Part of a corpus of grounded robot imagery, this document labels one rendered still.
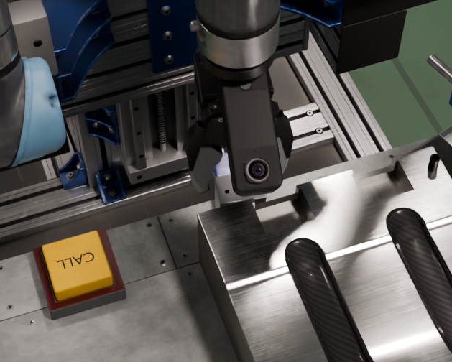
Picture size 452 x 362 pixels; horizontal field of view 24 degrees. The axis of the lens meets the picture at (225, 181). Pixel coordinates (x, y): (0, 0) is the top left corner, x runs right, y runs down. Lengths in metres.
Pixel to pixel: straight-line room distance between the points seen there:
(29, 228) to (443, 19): 1.14
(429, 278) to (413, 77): 1.37
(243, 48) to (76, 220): 0.99
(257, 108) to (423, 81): 1.42
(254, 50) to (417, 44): 1.53
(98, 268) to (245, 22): 0.32
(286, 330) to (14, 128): 0.35
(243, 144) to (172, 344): 0.23
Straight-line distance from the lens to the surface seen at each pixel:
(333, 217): 1.05
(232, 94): 0.97
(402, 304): 1.01
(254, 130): 0.97
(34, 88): 0.78
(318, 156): 1.94
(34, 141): 0.78
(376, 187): 1.11
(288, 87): 2.05
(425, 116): 2.31
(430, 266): 1.04
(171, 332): 1.08
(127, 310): 1.09
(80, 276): 1.08
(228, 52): 0.93
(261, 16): 0.90
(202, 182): 1.09
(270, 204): 1.07
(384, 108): 2.31
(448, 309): 1.02
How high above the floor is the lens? 1.76
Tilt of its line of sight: 54 degrees down
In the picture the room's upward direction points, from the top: straight up
